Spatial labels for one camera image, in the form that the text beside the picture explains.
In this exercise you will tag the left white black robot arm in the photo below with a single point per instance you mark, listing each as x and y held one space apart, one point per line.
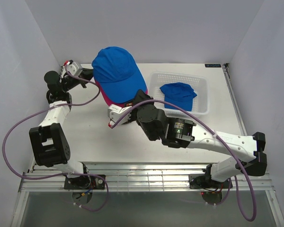
49 143

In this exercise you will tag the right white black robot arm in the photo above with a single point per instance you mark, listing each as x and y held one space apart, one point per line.
246 152

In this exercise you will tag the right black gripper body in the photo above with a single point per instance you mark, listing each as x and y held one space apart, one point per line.
135 107

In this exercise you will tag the white plastic basket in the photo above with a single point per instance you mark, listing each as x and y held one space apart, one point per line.
200 103

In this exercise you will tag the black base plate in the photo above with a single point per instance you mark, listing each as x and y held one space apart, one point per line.
83 183
205 181

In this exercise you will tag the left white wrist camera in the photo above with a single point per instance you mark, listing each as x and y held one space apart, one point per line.
73 68

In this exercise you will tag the pink cap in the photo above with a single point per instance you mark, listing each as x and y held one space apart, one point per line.
106 98

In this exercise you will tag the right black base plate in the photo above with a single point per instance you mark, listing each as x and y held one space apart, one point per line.
205 181

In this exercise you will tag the aluminium rail frame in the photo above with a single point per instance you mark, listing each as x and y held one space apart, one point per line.
129 160

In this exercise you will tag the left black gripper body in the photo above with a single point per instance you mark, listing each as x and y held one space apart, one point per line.
69 84

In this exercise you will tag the blue cap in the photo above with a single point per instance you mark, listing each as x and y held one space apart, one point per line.
179 94
118 75

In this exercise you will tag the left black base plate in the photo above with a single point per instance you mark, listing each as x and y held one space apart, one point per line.
83 183

